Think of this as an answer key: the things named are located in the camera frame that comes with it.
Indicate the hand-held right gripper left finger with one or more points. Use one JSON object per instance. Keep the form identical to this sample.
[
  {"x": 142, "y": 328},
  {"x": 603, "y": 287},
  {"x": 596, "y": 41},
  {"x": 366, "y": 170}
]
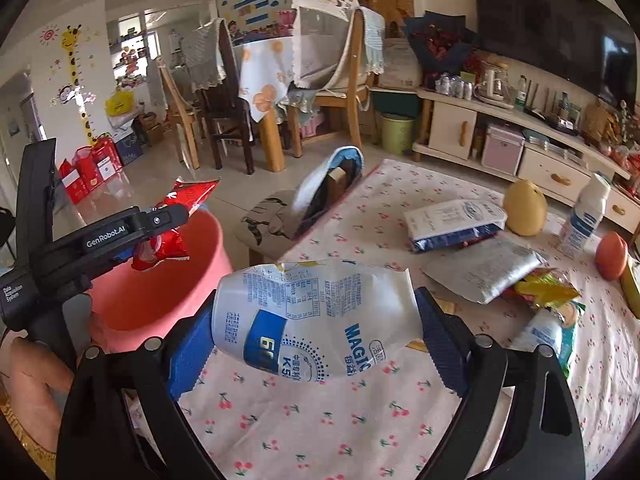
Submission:
[{"x": 187, "y": 355}]

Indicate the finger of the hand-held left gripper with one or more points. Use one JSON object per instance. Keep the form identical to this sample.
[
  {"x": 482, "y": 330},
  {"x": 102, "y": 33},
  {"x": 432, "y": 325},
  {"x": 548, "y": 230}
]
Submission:
[{"x": 167, "y": 217}]

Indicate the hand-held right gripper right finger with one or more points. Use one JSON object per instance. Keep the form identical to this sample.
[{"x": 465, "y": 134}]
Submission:
[{"x": 440, "y": 340}]

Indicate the red white snack packet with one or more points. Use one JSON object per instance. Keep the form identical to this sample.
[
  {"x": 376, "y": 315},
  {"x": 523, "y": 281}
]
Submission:
[{"x": 192, "y": 195}]

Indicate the pink plastic bucket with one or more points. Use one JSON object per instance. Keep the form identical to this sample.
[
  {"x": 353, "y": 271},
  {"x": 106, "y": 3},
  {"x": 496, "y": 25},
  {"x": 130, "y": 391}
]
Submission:
[{"x": 200, "y": 260}]

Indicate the silver grey foil packet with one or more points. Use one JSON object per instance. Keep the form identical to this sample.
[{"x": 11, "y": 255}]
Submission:
[{"x": 480, "y": 270}]

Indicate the person's left hand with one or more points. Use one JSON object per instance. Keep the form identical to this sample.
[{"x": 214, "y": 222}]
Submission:
[{"x": 35, "y": 375}]

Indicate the red gift bag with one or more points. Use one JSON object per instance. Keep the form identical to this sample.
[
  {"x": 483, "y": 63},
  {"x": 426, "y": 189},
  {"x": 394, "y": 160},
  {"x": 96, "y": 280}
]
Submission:
[
  {"x": 72, "y": 182},
  {"x": 102, "y": 162}
]

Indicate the cardboard box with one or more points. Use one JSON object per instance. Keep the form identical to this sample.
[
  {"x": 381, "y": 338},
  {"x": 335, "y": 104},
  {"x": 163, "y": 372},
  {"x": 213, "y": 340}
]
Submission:
[{"x": 150, "y": 130}]

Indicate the small white blue packet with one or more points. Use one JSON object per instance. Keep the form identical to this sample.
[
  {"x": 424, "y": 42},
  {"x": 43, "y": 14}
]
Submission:
[{"x": 540, "y": 332}]

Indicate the cushioned stool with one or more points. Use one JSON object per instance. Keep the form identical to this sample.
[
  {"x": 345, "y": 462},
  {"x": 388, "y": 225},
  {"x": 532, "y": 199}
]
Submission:
[{"x": 270, "y": 210}]

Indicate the slim light wooden chair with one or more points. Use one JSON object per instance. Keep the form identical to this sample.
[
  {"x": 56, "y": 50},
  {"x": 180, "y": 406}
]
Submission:
[{"x": 180, "y": 110}]

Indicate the yellow snack packet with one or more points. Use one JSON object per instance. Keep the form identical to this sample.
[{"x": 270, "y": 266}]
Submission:
[{"x": 545, "y": 287}]

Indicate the white blue-edged snack packet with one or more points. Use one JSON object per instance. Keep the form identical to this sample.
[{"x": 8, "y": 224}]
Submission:
[{"x": 450, "y": 220}]

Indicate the dark wooden chair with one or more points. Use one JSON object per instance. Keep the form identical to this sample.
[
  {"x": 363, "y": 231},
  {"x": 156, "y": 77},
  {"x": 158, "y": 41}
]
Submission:
[{"x": 230, "y": 110}]

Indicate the yellow plastic bag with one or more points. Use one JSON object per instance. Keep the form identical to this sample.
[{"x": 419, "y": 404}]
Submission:
[{"x": 119, "y": 102}]

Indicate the wooden dining table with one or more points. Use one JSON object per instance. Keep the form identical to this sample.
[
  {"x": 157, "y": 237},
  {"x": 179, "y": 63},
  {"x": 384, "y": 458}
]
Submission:
[{"x": 270, "y": 145}]

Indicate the green-edged snack packet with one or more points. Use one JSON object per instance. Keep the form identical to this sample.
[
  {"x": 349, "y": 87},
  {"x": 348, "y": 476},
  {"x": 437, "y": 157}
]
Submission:
[{"x": 572, "y": 345}]

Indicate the yellow pear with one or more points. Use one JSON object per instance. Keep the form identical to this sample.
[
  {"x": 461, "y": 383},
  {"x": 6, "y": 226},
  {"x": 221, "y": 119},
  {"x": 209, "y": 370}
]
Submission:
[{"x": 525, "y": 207}]

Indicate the grey knit chair cloth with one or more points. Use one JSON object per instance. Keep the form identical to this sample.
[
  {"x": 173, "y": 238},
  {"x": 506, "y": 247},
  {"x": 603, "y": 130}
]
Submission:
[{"x": 205, "y": 55}]

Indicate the toy display shelf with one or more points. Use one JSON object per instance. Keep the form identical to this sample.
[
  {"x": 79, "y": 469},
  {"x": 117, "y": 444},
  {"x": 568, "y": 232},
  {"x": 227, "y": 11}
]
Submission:
[{"x": 132, "y": 50}]

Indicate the orange print table cover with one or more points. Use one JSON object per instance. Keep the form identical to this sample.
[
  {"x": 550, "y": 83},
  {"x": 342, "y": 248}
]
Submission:
[{"x": 260, "y": 70}]

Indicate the white milk bottle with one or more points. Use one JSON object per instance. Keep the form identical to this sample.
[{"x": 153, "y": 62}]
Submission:
[{"x": 582, "y": 220}]

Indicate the red apple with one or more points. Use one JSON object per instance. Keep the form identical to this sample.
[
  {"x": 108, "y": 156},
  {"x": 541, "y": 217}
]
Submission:
[{"x": 611, "y": 255}]

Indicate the yellow banana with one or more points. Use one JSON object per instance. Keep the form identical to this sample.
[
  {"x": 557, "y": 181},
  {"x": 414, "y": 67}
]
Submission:
[{"x": 631, "y": 287}]

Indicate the pink storage box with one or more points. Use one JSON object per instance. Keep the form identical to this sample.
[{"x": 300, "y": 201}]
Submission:
[{"x": 502, "y": 150}]

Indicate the green waste bin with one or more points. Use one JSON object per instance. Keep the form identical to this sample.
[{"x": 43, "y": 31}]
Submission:
[{"x": 397, "y": 132}]

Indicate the cream television cabinet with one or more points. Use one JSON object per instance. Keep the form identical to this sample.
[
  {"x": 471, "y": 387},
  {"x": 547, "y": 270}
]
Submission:
[{"x": 450, "y": 125}]

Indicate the clear plastic cover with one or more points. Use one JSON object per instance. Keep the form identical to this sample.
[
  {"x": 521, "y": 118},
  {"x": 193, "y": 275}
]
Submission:
[{"x": 320, "y": 35}]

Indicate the pack of small bottles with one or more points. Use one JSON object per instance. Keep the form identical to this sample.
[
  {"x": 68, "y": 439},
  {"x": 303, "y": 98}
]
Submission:
[{"x": 452, "y": 85}]

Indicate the green drink bottle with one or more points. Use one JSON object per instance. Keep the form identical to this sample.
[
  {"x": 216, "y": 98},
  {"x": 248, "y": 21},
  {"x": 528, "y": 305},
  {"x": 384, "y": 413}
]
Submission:
[{"x": 521, "y": 95}]

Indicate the white glass kettle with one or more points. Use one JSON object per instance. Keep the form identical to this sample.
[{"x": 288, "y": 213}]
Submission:
[{"x": 492, "y": 82}]

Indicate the brown paper gift bag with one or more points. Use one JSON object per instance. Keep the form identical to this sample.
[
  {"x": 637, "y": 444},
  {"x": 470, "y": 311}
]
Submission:
[{"x": 597, "y": 120}]

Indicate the blue-grey knit chair cloth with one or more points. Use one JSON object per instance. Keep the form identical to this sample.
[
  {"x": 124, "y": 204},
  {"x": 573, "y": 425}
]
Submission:
[{"x": 372, "y": 40}]

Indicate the white sack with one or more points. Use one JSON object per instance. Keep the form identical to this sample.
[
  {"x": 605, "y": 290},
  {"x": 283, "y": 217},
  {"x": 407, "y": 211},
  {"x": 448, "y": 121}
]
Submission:
[{"x": 402, "y": 62}]

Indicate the dark wrapped flower bouquet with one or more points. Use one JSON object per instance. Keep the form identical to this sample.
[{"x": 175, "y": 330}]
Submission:
[{"x": 440, "y": 40}]

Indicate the black television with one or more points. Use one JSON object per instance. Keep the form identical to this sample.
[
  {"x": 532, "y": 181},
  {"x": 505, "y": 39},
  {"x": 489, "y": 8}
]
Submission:
[{"x": 550, "y": 20}]

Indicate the giraffe wall sticker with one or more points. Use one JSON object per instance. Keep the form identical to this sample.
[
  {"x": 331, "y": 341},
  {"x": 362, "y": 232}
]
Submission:
[{"x": 75, "y": 70}]

